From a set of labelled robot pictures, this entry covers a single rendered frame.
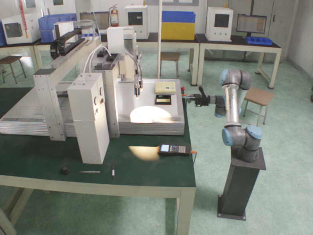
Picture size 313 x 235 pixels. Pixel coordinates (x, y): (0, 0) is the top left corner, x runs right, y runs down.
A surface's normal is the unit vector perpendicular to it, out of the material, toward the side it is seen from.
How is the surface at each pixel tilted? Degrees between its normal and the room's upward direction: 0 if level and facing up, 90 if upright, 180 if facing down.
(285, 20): 91
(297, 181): 0
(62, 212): 0
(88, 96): 90
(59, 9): 90
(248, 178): 90
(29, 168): 0
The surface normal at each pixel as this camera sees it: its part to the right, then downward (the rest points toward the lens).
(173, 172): 0.00, -0.85
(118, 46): -0.04, 0.53
